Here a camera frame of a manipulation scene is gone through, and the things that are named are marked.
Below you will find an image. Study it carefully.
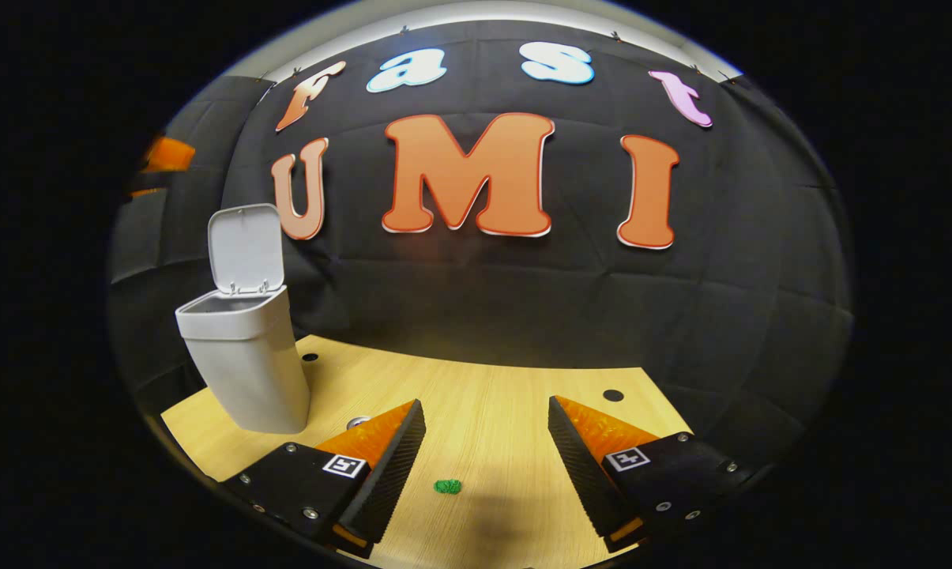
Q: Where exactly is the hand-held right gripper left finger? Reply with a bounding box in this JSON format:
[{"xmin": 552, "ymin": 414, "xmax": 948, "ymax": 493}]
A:
[{"xmin": 223, "ymin": 399, "xmax": 427, "ymax": 560}]

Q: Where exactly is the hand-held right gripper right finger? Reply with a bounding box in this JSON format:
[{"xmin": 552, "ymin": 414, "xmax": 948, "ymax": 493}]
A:
[{"xmin": 548, "ymin": 395, "xmax": 762, "ymax": 554}]

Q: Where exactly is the white desktop garbage bin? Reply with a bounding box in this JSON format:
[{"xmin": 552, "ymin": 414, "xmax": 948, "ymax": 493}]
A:
[{"xmin": 175, "ymin": 203, "xmax": 312, "ymax": 435}]

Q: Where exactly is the wooden desktop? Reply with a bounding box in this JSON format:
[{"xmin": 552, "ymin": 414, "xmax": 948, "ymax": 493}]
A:
[{"xmin": 160, "ymin": 333, "xmax": 694, "ymax": 569}]

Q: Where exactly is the black backdrop cloth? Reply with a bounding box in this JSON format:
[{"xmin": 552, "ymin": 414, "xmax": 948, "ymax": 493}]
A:
[{"xmin": 106, "ymin": 17, "xmax": 854, "ymax": 475}]

